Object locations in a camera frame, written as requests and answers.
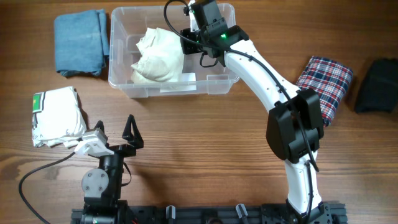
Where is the folded blue denim cloth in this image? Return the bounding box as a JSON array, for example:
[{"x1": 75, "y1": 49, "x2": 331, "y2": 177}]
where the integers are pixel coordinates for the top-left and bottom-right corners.
[{"x1": 54, "y1": 9, "x2": 109, "y2": 77}]

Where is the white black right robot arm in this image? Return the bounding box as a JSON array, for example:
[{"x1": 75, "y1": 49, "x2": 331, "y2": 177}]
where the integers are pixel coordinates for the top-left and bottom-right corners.
[{"x1": 173, "y1": 1, "x2": 333, "y2": 223}]

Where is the clear plastic storage bin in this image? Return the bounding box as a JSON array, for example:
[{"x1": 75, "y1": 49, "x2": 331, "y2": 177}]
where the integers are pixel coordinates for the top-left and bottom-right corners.
[{"x1": 108, "y1": 6, "x2": 239, "y2": 98}]

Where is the white label on bin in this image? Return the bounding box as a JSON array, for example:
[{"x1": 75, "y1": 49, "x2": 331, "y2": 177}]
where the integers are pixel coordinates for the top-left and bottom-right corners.
[{"x1": 160, "y1": 73, "x2": 197, "y2": 93}]

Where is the folded white printed t-shirt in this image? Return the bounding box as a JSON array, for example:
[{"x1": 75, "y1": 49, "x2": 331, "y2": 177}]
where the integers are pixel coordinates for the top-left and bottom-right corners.
[{"x1": 32, "y1": 86, "x2": 86, "y2": 148}]

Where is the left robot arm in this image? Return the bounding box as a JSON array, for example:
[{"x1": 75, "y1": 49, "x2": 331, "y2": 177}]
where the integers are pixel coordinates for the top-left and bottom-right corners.
[{"x1": 72, "y1": 114, "x2": 144, "y2": 224}]

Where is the black cloth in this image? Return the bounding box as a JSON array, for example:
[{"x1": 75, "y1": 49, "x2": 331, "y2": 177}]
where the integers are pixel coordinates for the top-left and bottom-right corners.
[{"x1": 354, "y1": 58, "x2": 397, "y2": 113}]

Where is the cream cloth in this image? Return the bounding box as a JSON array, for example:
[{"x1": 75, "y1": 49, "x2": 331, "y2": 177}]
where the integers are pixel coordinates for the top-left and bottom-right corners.
[{"x1": 131, "y1": 28, "x2": 184, "y2": 85}]

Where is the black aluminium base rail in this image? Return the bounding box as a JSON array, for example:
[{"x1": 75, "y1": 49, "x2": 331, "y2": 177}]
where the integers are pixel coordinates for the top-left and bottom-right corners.
[{"x1": 71, "y1": 200, "x2": 348, "y2": 224}]

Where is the red navy plaid cloth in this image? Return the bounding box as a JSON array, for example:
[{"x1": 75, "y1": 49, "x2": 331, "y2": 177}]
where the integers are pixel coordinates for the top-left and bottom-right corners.
[{"x1": 296, "y1": 56, "x2": 354, "y2": 126}]

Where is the black left camera cable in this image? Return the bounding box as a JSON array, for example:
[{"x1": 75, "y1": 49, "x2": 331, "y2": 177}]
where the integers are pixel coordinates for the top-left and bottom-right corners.
[{"x1": 18, "y1": 151, "x2": 76, "y2": 224}]

